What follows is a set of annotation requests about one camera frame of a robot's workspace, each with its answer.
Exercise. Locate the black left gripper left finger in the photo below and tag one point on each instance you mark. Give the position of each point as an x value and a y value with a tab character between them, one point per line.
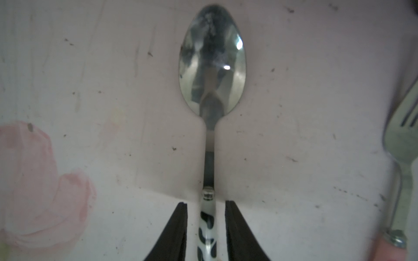
171	245

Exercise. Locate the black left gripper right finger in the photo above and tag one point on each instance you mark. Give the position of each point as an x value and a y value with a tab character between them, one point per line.
241	243

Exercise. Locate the pink handle fork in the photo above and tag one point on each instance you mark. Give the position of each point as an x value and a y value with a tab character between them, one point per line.
401	142

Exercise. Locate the cow pattern handle spoon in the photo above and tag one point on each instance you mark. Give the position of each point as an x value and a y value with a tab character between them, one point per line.
212	76

